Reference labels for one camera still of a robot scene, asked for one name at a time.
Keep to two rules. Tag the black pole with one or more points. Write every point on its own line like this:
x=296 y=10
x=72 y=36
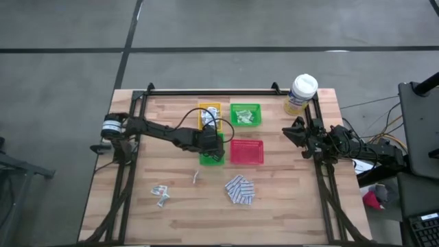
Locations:
x=427 y=85

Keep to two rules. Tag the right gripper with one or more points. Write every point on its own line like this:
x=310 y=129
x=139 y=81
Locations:
x=310 y=140

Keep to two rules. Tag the black keyboard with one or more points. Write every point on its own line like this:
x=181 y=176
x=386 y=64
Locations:
x=427 y=231

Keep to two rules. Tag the red cloth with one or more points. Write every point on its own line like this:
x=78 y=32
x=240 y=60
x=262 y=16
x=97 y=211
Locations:
x=371 y=200

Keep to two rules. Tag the grey cloth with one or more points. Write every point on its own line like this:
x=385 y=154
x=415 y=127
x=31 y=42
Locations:
x=380 y=190

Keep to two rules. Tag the grey metal stand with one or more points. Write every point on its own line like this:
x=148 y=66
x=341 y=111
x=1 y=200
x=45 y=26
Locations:
x=24 y=168

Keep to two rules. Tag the green white bandage strip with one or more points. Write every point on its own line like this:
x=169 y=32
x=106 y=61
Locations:
x=250 y=120
x=247 y=112
x=240 y=113
x=244 y=118

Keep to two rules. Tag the green plastic mesh basket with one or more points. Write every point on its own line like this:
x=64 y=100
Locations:
x=257 y=115
x=205 y=160

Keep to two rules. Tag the red plastic mesh basket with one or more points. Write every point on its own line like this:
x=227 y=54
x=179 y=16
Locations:
x=247 y=151

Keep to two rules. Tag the white paper sheet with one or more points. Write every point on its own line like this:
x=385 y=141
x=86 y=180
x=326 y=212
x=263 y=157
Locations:
x=361 y=166

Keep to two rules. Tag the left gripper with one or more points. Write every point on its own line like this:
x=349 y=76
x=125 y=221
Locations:
x=207 y=140

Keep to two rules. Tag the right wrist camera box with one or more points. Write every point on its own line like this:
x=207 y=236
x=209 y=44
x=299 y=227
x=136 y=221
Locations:
x=316 y=126

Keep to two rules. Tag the dark grey panel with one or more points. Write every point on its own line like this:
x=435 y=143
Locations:
x=416 y=195

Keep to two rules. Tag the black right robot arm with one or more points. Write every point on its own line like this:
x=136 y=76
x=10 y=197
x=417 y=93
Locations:
x=360 y=145

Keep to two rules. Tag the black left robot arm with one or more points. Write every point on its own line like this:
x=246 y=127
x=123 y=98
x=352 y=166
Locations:
x=157 y=132

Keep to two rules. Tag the Lysol wipes canister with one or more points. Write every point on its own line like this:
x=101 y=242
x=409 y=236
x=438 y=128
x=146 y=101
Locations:
x=303 y=87

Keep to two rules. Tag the yellow plastic mesh basket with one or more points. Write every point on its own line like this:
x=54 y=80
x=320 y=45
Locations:
x=200 y=125

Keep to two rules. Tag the black desk leg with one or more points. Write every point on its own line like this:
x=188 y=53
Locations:
x=380 y=173

